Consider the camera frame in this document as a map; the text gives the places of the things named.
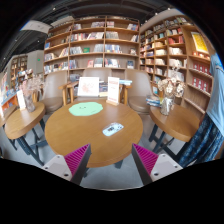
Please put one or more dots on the person in blue clothes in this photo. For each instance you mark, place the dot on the person in blue clothes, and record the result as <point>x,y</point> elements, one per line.
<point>206,142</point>

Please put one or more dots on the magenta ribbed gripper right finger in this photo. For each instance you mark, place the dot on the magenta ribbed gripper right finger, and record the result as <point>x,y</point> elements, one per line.
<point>152,167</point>

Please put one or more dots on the glass vase white flowers right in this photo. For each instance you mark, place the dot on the glass vase white flowers right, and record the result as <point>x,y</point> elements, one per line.
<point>172,88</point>

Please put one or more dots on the beige armchair centre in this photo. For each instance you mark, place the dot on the beige armchair centre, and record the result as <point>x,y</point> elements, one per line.
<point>102,73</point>

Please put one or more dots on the round wooden centre table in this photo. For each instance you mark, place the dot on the round wooden centre table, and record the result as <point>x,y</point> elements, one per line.
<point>65,132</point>

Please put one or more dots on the white picture sign card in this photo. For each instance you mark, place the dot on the white picture sign card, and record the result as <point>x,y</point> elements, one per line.
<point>88,86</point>

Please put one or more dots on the round wooden left table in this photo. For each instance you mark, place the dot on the round wooden left table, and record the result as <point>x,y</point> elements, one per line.
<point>20,123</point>

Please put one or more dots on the wooden bookshelf right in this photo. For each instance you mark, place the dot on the wooden bookshelf right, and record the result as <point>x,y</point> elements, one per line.
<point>170,40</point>

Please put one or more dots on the small white card left table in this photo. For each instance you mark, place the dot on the small white card left table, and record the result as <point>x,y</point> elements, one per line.
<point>21,100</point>

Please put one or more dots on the green round mouse pad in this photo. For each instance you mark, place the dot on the green round mouse pad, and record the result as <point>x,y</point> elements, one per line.
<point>85,109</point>

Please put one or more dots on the distant wooden bookshelf left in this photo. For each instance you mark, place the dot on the distant wooden bookshelf left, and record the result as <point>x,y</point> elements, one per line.
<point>18,68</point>

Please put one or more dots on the round wooden right table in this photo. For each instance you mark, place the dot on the round wooden right table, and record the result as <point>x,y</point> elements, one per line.
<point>180,124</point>

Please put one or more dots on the beige armchair left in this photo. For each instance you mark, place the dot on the beige armchair left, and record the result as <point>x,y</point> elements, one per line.
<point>52,95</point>

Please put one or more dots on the stack of books on chair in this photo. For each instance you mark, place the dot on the stack of books on chair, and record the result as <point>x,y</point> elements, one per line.
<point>153,101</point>

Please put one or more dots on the white computer mouse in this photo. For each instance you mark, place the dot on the white computer mouse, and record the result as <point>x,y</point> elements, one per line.
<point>112,129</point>

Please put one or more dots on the round wooden table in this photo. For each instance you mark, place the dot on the round wooden table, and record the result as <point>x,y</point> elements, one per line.
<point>65,132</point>
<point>180,124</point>
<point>20,123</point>

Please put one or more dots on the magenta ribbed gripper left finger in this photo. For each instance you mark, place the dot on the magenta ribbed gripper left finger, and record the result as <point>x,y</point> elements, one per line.
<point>72,166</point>

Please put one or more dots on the wooden bookshelf centre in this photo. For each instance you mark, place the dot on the wooden bookshelf centre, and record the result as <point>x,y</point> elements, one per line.
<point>93,42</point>

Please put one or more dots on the white text sign stand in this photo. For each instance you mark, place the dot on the white text sign stand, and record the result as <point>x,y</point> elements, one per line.
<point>113,90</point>

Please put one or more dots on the beige armchair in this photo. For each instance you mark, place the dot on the beige armchair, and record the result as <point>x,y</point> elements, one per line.
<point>52,95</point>
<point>140,90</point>
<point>102,73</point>

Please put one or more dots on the glass vase dried flowers left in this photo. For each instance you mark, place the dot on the glass vase dried flowers left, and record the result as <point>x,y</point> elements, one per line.
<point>29,87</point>

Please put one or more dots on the beige armchair right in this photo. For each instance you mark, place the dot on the beige armchair right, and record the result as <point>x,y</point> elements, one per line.
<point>140,90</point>

